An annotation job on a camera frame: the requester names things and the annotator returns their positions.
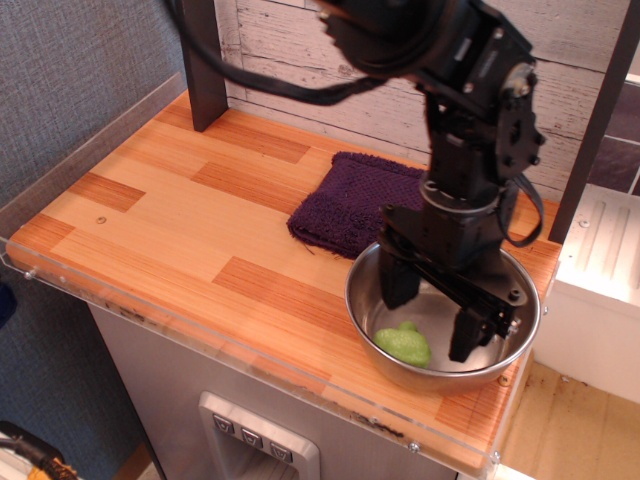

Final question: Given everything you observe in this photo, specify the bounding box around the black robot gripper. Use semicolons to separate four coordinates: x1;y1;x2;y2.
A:
378;182;524;363

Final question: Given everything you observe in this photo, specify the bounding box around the stainless steel bowl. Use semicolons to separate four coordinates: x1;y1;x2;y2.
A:
346;244;541;395

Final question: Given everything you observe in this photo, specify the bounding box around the green toy broccoli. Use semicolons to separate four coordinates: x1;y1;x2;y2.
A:
373;321;431;368

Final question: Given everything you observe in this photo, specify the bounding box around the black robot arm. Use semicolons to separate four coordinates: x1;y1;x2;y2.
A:
321;1;545;362

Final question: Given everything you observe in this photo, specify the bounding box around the purple folded cloth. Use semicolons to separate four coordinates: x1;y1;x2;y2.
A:
287;152;423;259

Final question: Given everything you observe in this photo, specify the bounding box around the white toy sink unit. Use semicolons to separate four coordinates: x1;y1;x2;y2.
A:
529;74;640;406

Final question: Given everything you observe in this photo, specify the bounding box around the silver ice dispenser panel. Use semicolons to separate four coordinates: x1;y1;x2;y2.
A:
198;392;321;479

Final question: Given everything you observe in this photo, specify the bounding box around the grey toy fridge cabinet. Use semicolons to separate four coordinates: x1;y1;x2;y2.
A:
90;307;457;479

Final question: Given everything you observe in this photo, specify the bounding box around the clear acrylic left guard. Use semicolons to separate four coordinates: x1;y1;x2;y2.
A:
1;72;186;238

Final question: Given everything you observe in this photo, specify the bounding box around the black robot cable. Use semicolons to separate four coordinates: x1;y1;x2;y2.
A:
162;0;386;107

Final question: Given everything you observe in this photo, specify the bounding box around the dark right shelf post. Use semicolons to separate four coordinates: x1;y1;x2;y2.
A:
548;0;639;244

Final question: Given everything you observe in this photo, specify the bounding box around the dark shelf post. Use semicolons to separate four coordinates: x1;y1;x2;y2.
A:
175;0;228;132
548;0;639;244

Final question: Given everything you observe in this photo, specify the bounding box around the dark left shelf post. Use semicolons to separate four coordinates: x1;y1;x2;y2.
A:
175;0;228;132

